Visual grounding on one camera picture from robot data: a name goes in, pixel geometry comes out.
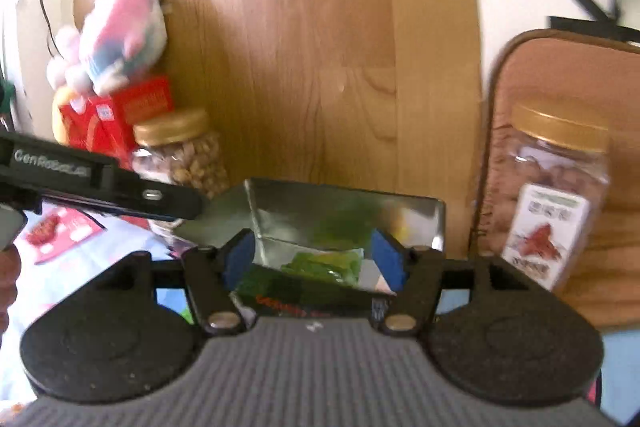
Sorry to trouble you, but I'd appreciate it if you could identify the cashew jar with gold lid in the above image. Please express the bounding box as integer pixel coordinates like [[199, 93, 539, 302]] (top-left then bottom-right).
[[131, 108, 231, 200]]

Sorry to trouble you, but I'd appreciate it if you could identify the wooden headboard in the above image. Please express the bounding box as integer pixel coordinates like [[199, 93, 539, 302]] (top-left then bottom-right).
[[72, 0, 483, 253]]

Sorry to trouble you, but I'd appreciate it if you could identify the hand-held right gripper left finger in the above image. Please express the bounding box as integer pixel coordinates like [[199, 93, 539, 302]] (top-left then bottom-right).
[[92, 229, 258, 338]]

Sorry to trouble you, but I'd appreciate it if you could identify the person's left hand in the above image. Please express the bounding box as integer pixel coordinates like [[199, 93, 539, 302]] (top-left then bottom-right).
[[0, 249, 22, 343]]

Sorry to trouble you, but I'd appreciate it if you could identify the red gift box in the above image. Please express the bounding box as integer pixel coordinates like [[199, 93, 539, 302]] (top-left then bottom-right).
[[59, 76, 175, 158]]

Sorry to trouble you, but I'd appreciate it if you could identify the black tin box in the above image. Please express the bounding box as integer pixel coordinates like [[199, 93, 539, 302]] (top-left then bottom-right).
[[172, 178, 447, 319]]

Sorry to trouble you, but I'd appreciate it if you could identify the printed cartoon pig blanket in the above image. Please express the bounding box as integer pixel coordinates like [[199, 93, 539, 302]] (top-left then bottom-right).
[[0, 202, 640, 427]]

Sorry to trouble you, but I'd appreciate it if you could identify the pecan jar with gold lid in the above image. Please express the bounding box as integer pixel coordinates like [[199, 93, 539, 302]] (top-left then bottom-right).
[[500, 101, 612, 293]]

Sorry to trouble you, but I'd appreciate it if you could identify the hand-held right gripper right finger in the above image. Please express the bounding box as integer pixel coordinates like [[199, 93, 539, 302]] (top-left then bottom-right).
[[367, 229, 538, 338]]

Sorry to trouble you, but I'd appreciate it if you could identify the brown seat cushion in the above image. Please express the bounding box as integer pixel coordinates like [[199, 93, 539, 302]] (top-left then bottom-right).
[[470, 29, 640, 328]]

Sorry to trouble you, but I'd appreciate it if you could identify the small red snack packet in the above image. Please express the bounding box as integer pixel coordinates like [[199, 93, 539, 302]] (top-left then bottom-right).
[[20, 209, 101, 265]]

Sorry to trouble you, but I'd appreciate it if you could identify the green snack packet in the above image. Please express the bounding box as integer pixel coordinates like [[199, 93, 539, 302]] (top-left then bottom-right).
[[280, 249, 363, 285]]

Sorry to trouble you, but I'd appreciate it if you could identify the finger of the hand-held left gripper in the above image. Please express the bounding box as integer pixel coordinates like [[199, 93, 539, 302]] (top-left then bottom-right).
[[41, 174, 206, 223]]

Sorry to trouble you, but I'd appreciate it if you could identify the pink and blue plush toy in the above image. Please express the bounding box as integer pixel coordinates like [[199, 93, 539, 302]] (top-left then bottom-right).
[[47, 0, 168, 95]]

